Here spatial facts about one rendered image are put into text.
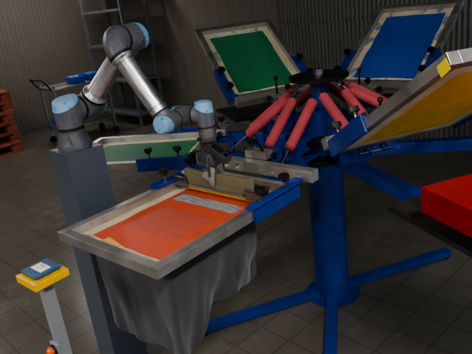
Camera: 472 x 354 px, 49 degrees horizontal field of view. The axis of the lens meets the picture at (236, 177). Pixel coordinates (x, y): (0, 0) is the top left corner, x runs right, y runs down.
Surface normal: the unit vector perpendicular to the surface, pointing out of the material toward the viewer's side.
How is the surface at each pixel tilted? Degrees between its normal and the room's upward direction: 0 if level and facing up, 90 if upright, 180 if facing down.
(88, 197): 90
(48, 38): 90
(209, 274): 97
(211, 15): 90
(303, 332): 0
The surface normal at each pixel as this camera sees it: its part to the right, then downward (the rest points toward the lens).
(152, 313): -0.32, 0.46
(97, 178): 0.69, 0.16
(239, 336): -0.12, -0.94
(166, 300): -0.65, 0.33
